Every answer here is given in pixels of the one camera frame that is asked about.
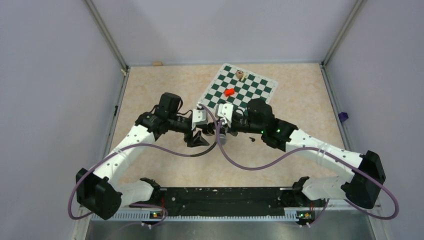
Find purple object outside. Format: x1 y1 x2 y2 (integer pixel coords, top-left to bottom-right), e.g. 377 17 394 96
338 112 349 123

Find red toy brick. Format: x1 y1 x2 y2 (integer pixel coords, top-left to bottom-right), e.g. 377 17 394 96
224 88 235 97

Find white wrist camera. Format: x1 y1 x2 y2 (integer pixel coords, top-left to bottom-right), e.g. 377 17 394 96
191 108 209 130
215 103 234 127

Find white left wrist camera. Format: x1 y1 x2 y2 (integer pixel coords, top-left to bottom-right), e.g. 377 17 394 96
191 108 209 130

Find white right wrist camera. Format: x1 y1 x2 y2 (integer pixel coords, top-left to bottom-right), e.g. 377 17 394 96
215 103 234 127

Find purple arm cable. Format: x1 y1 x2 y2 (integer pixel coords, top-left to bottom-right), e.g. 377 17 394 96
67 103 222 221
214 120 400 221

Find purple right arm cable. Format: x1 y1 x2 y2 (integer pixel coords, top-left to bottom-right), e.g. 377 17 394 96
214 120 400 221

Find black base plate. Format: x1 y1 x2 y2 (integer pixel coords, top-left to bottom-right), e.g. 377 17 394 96
146 187 325 217

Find wooden letter cube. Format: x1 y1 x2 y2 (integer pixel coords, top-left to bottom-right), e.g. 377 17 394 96
235 70 244 79

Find green white chessboard mat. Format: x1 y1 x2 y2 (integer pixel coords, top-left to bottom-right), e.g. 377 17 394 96
198 63 278 115

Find black earbud case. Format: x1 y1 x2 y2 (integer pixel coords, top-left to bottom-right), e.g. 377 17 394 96
202 122 216 137

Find wooden cork piece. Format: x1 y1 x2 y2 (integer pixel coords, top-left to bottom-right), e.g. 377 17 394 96
152 61 163 67

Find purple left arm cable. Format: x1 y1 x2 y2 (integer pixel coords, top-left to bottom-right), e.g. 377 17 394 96
67 103 222 221

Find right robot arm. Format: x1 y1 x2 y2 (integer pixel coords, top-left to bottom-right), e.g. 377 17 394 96
215 98 386 209

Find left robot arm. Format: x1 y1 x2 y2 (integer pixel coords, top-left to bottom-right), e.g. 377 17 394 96
70 92 210 220

